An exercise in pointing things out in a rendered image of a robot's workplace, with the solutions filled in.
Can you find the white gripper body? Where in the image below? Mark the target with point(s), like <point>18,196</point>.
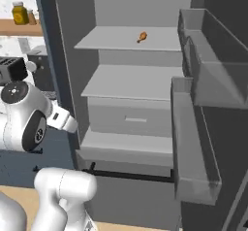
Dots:
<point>71,123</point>

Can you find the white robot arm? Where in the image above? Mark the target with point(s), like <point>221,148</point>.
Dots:
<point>19,121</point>

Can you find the blue counter cabinet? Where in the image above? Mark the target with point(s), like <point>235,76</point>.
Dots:
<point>58,150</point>

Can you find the brown chicken drumstick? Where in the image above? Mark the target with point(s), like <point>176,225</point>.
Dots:
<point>142,36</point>

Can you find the grey fridge drawer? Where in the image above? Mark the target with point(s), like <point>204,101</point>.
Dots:
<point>109,118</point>

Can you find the dark grey coffee machine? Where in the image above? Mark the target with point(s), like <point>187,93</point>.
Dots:
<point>42,70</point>

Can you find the dark grey fridge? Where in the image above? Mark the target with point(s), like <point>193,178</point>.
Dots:
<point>71,47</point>

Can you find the grey fridge shelf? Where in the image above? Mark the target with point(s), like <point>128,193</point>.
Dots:
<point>122,39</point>
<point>135,81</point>

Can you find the black toaster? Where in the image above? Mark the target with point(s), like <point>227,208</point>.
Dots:
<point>11,69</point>

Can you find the grey freezer drawer front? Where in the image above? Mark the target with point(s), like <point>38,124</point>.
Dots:
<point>135,202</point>

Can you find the small brown shaker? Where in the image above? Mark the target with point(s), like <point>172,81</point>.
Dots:
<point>32,18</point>

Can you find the yellow mustard jar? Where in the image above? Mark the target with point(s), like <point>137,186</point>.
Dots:
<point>19,14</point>

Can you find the narrow clear door bin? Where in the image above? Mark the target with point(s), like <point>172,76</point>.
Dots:
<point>189,150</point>

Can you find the large clear door bin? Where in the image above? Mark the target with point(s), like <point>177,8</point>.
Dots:
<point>219,79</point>

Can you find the dark grey fridge door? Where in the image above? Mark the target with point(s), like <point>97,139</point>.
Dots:
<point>226,144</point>

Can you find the wooden wall shelf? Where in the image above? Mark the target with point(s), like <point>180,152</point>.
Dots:
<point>19,27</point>

